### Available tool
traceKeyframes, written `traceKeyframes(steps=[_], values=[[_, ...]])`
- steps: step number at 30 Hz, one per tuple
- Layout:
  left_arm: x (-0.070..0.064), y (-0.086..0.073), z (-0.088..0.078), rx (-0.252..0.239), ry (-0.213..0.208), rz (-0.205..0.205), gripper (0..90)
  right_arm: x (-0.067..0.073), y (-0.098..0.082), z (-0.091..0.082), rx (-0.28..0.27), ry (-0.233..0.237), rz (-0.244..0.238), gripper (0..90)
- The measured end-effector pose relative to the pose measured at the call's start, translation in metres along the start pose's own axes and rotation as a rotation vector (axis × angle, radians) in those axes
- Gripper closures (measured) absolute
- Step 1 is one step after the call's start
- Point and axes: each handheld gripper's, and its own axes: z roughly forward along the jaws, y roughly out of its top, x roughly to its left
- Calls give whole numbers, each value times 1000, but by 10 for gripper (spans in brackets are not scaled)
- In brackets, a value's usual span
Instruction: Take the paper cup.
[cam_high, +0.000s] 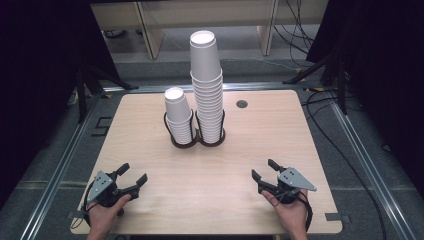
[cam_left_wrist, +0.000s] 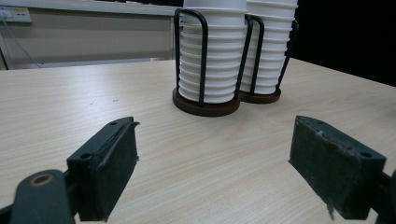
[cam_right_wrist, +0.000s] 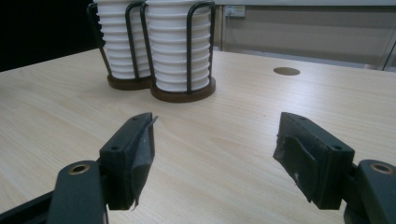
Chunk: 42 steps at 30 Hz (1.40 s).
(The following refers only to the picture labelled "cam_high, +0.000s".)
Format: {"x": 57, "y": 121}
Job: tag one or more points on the metal floor rail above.
{"x": 56, "y": 173}
{"x": 253, "y": 86}
{"x": 366, "y": 166}

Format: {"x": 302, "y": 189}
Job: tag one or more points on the person's left hand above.
{"x": 101, "y": 218}

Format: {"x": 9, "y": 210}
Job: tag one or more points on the person's right hand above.
{"x": 293, "y": 216}

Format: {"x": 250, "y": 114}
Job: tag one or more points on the beige desk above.
{"x": 206, "y": 13}

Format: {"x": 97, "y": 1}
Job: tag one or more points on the short stack of paper cups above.
{"x": 178, "y": 110}

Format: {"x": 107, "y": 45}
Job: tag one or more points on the black curtain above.
{"x": 386, "y": 83}
{"x": 40, "y": 83}

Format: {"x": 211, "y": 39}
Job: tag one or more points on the dark round table grommet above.
{"x": 241, "y": 104}

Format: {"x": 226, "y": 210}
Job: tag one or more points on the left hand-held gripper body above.
{"x": 101, "y": 186}

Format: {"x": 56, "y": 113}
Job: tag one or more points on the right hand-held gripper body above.
{"x": 293, "y": 180}

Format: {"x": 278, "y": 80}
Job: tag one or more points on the black metal stand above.
{"x": 81, "y": 96}
{"x": 341, "y": 93}

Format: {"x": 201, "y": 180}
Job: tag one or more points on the tall stack of paper cups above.
{"x": 209, "y": 110}

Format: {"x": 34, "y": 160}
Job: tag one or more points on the grey tape strip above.
{"x": 336, "y": 217}

